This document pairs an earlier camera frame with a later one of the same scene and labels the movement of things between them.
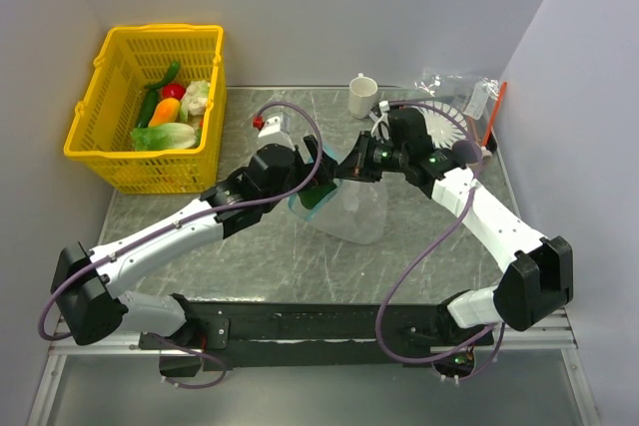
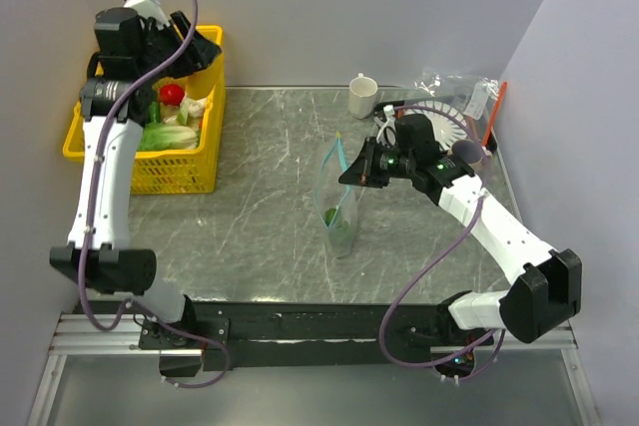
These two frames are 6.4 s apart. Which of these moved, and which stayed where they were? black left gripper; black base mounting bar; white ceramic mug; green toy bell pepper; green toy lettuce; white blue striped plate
Moved: black left gripper; green toy bell pepper
Stayed: green toy lettuce; white ceramic mug; white blue striped plate; black base mounting bar
